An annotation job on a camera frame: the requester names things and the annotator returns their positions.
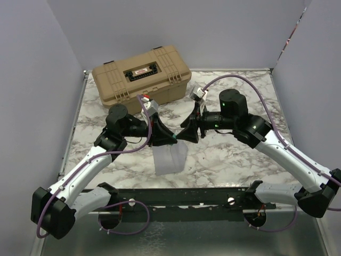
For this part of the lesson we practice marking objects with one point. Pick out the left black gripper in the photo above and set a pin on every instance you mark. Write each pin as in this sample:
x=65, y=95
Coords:
x=160, y=135

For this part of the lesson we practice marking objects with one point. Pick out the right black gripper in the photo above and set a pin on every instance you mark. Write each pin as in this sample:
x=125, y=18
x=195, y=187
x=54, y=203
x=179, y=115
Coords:
x=190, y=133

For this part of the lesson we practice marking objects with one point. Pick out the grey translucent envelope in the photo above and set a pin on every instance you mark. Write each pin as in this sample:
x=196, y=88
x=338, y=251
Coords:
x=170, y=158

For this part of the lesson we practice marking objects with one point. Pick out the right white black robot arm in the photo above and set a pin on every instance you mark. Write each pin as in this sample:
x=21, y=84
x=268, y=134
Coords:
x=317, y=185

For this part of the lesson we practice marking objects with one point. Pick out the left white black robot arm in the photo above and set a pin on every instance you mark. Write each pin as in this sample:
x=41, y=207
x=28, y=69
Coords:
x=56, y=209

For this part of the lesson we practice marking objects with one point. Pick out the tan plastic toolbox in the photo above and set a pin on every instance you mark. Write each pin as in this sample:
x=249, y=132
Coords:
x=159, y=73

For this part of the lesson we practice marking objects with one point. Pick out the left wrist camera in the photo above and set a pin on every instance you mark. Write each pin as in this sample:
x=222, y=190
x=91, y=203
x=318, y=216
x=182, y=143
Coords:
x=150, y=106

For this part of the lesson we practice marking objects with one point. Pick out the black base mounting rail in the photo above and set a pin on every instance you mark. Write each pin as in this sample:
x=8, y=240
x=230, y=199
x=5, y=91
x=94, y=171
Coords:
x=184, y=204

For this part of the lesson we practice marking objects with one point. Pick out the aluminium frame rail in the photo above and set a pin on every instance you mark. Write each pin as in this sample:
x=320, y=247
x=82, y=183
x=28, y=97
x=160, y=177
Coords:
x=38, y=243

